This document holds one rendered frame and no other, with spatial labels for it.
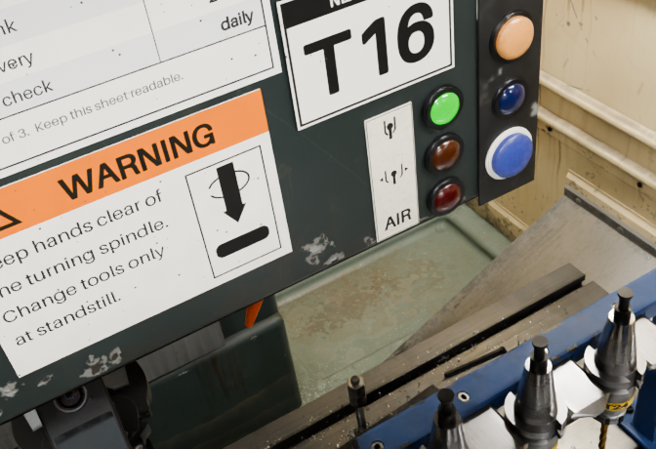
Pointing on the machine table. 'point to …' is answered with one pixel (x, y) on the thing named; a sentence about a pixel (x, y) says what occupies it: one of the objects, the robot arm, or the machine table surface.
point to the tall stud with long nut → (357, 401)
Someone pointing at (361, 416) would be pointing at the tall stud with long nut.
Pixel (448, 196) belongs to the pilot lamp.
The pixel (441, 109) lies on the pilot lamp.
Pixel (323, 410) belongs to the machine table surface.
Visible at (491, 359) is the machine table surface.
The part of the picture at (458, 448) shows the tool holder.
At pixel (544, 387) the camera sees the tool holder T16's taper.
